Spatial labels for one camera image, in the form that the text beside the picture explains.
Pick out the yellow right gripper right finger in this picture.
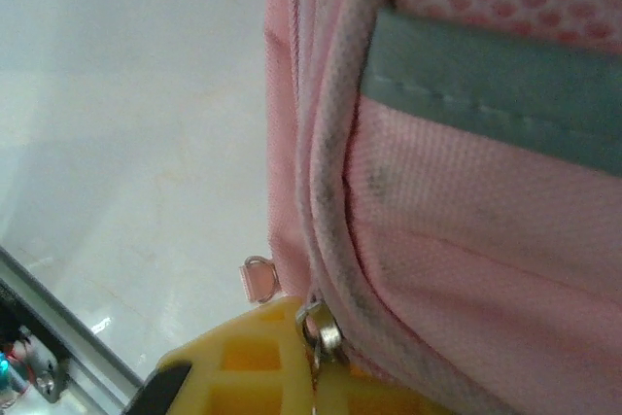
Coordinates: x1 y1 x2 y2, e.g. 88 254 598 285
318 361 438 415

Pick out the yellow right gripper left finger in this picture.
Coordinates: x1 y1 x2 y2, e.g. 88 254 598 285
128 295 315 415

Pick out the pink student backpack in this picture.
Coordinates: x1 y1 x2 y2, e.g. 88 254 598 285
239 0 622 415

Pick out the aluminium table frame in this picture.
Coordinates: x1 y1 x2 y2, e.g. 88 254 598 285
0 244 147 415

